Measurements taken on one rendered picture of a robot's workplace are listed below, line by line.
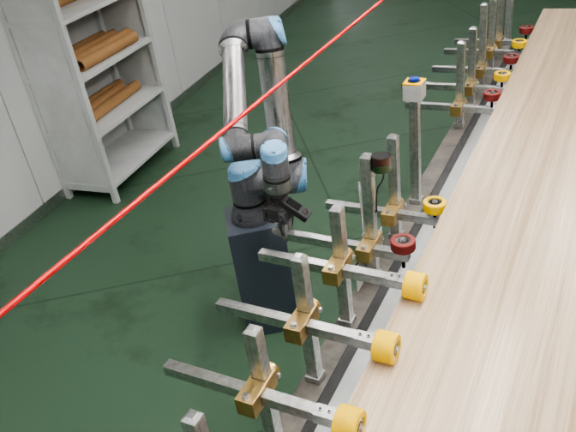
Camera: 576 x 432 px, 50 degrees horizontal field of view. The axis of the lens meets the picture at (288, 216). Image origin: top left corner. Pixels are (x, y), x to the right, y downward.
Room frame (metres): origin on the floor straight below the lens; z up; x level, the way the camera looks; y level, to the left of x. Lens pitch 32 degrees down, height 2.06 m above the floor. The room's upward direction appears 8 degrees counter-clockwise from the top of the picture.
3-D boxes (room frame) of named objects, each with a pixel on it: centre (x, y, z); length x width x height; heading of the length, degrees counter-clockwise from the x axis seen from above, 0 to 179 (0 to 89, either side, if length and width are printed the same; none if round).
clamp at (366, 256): (1.68, -0.26, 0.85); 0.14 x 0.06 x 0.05; 149
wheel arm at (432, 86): (2.98, -0.98, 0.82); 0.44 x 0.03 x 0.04; 59
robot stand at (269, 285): (2.37, 0.16, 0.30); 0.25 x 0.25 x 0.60; 5
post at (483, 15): (3.20, -1.16, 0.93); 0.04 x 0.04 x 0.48; 59
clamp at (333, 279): (1.47, -0.13, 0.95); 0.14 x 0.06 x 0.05; 149
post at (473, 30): (2.99, -1.03, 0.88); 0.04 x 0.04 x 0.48; 59
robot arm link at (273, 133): (1.94, 0.02, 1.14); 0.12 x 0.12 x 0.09; 87
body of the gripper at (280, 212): (1.83, 0.03, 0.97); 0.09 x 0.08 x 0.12; 59
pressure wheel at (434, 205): (1.80, -0.51, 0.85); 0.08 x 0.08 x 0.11
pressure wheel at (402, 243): (1.60, -0.35, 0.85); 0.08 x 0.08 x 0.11
